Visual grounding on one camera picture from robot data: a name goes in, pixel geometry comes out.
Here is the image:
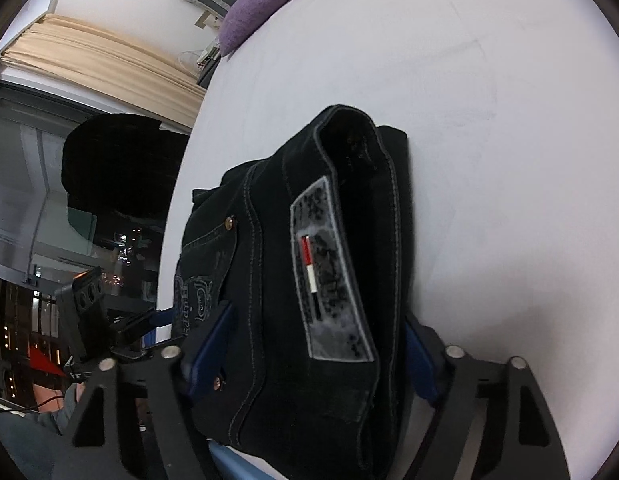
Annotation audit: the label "black denim pants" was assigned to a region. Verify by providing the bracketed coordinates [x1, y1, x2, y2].
[172, 104, 416, 480]

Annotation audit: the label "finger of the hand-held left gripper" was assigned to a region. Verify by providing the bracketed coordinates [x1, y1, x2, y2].
[108, 307, 171, 335]
[114, 329, 184, 361]

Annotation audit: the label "black cable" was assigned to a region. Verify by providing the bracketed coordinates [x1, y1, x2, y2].
[0, 393, 66, 414]

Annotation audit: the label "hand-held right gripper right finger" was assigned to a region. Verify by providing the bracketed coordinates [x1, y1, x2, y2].
[402, 310, 573, 480]

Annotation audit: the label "purple folded cloth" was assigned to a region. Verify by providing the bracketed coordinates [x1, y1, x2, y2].
[220, 0, 311, 57]

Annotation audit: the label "white cable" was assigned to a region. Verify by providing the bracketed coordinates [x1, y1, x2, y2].
[178, 44, 223, 69]

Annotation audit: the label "person's left forearm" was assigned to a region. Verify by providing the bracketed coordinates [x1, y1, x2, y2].
[0, 384, 86, 480]

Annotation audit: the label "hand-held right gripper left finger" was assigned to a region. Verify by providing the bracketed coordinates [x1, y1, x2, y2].
[50, 300, 236, 480]

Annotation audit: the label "white bed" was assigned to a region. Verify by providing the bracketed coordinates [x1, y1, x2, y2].
[157, 0, 619, 480]

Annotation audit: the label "glass window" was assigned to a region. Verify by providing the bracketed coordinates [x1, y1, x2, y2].
[0, 79, 191, 411]

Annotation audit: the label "blue panel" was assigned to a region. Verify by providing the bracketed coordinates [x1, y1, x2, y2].
[208, 441, 278, 480]

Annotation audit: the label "beige curtain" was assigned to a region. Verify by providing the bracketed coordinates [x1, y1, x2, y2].
[0, 14, 208, 129]

